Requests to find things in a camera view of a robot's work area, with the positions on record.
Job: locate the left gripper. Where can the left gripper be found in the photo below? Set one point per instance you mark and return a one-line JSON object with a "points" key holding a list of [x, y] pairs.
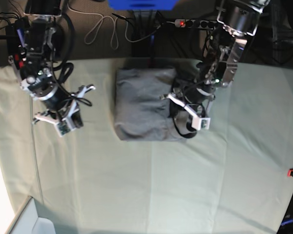
{"points": [[181, 119]]}

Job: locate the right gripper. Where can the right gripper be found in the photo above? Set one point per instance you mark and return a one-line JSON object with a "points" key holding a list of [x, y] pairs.
{"points": [[54, 99]]}

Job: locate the grey t-shirt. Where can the grey t-shirt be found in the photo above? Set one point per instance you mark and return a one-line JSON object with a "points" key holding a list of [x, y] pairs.
{"points": [[139, 113]]}

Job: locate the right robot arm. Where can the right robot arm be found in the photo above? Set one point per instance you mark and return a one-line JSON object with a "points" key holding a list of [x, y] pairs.
{"points": [[39, 76]]}

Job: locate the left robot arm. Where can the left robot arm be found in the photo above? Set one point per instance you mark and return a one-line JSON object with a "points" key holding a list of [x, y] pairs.
{"points": [[223, 48]]}

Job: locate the black power strip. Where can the black power strip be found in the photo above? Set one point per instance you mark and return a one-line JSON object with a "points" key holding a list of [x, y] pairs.
{"points": [[198, 24]]}

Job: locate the pale green table cloth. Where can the pale green table cloth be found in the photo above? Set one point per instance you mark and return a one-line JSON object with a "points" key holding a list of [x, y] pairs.
{"points": [[231, 179]]}

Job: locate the red clamp top left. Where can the red clamp top left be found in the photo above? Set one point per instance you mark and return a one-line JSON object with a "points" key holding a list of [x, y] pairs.
{"points": [[15, 46]]}

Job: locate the blue box top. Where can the blue box top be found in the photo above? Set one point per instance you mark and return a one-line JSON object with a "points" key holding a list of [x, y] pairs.
{"points": [[142, 4]]}

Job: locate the white bin bottom left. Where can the white bin bottom left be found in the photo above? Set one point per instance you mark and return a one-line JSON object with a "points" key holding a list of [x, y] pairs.
{"points": [[27, 221]]}

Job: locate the blue clamp bottom right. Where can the blue clamp bottom right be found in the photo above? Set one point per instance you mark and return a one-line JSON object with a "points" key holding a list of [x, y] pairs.
{"points": [[286, 222]]}

